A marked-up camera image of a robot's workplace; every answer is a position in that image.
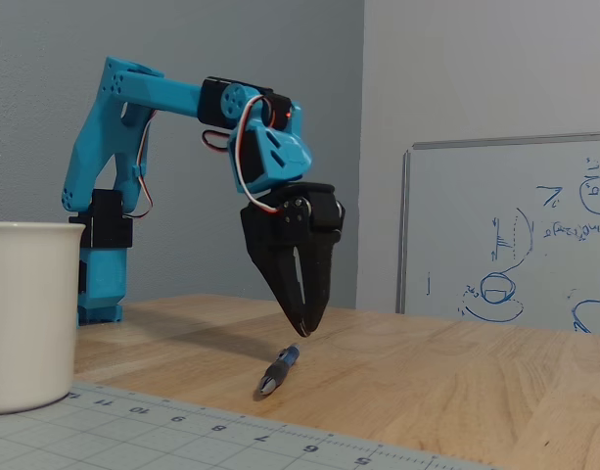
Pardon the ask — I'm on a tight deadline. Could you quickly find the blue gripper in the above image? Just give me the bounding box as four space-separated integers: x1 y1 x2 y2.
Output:
225 120 347 340

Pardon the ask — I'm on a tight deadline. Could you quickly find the dark blue pen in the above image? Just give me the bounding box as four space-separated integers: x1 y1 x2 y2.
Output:
254 344 302 400

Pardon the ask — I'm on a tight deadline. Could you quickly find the whiteboard with blue drawings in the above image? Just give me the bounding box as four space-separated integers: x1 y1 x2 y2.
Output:
395 130 600 336

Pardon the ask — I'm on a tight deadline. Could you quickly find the white ceramic mug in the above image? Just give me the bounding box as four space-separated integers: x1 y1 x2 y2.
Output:
0 220 86 417

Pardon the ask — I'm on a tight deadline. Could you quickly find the white red servo cable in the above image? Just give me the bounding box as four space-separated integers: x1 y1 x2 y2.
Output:
122 111 158 220
227 94 287 217

